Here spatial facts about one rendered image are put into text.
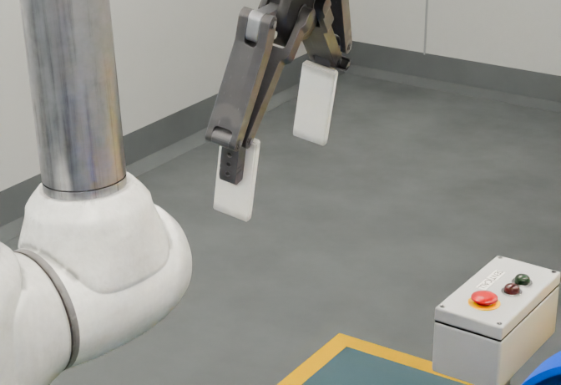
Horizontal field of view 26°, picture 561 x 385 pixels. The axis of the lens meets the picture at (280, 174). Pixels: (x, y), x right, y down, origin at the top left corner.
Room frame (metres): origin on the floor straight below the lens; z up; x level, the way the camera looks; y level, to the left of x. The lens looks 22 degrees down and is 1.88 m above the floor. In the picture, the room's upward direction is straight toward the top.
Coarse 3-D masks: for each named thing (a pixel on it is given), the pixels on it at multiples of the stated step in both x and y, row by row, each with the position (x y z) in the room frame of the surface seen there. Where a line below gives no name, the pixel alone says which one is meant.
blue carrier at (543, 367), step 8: (560, 352) 1.16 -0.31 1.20; (552, 360) 1.15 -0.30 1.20; (560, 360) 1.13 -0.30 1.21; (536, 368) 1.18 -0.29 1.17; (544, 368) 1.13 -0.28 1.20; (552, 368) 1.12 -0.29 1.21; (560, 368) 1.11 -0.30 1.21; (536, 376) 1.13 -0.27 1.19; (544, 376) 1.12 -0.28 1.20; (552, 376) 1.17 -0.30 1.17; (560, 376) 1.17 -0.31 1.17; (528, 384) 1.13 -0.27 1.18; (536, 384) 1.18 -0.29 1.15; (544, 384) 1.18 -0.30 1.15; (552, 384) 1.17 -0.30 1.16; (560, 384) 1.17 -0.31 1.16
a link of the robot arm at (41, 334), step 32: (0, 256) 1.20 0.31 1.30; (0, 288) 1.17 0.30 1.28; (32, 288) 1.20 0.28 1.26; (0, 320) 1.15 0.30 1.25; (32, 320) 1.18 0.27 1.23; (64, 320) 1.21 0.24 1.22; (0, 352) 1.14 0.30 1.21; (32, 352) 1.17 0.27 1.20; (64, 352) 1.21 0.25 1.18; (0, 384) 1.14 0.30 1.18; (32, 384) 1.17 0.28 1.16
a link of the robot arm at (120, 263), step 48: (48, 0) 1.29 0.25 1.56; (96, 0) 1.31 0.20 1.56; (48, 48) 1.30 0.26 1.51; (96, 48) 1.31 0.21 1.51; (48, 96) 1.30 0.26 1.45; (96, 96) 1.30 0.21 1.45; (48, 144) 1.30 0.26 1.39; (96, 144) 1.30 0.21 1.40; (48, 192) 1.31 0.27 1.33; (96, 192) 1.29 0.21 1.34; (144, 192) 1.34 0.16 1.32; (48, 240) 1.27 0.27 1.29; (96, 240) 1.26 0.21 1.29; (144, 240) 1.30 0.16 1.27; (96, 288) 1.25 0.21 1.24; (144, 288) 1.29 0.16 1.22; (96, 336) 1.24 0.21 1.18
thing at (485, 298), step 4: (476, 292) 1.48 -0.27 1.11; (480, 292) 1.48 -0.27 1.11; (484, 292) 1.48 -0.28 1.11; (488, 292) 1.48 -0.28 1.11; (492, 292) 1.48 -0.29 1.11; (472, 296) 1.47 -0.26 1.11; (476, 296) 1.47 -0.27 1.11; (480, 296) 1.47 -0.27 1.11; (484, 296) 1.47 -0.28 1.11; (488, 296) 1.47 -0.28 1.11; (492, 296) 1.47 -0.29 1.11; (496, 296) 1.47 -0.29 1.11; (476, 300) 1.46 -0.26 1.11; (480, 300) 1.46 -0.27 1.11; (484, 300) 1.46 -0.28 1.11; (488, 300) 1.46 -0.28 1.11; (492, 300) 1.46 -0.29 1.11; (496, 300) 1.46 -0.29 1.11; (480, 304) 1.46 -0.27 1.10; (484, 304) 1.45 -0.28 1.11; (488, 304) 1.45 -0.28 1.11
